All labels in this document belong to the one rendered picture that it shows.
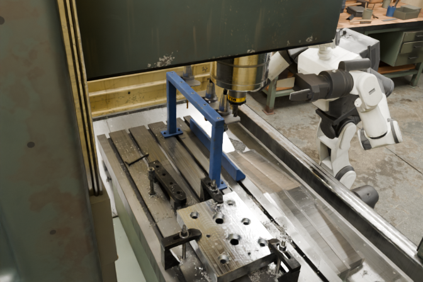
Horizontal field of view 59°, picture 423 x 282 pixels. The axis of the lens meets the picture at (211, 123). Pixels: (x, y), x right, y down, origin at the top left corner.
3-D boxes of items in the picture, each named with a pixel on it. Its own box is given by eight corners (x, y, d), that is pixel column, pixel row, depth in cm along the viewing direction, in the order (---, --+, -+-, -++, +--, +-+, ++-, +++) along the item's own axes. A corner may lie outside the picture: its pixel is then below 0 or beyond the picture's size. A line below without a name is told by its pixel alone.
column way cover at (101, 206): (89, 222, 133) (67, 93, 106) (129, 345, 98) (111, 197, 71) (75, 226, 131) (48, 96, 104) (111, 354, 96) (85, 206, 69)
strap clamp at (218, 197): (207, 197, 147) (208, 167, 139) (223, 219, 137) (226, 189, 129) (199, 199, 145) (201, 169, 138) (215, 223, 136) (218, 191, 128)
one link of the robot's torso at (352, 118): (339, 118, 200) (337, 102, 192) (358, 130, 190) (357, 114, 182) (320, 131, 197) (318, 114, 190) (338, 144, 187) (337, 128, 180)
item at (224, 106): (216, 107, 142) (217, 91, 139) (227, 106, 144) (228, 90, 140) (220, 112, 139) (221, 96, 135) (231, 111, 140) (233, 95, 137)
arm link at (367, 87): (338, 76, 118) (352, 109, 124) (357, 82, 110) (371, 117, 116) (354, 65, 119) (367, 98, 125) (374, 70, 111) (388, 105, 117)
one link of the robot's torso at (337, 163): (335, 165, 224) (336, 103, 195) (357, 182, 211) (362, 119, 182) (315, 177, 220) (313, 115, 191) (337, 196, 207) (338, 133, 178)
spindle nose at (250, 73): (201, 70, 106) (203, 29, 100) (252, 65, 111) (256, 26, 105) (222, 95, 94) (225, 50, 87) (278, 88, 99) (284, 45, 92)
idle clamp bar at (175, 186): (159, 171, 159) (158, 159, 156) (189, 209, 141) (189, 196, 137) (148, 175, 157) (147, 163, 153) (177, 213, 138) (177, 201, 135)
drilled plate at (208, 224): (233, 201, 140) (234, 191, 137) (279, 259, 118) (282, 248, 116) (176, 220, 130) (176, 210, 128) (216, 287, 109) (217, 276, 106)
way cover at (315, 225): (248, 155, 219) (251, 133, 211) (367, 275, 152) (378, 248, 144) (203, 169, 206) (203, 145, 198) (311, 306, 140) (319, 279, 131)
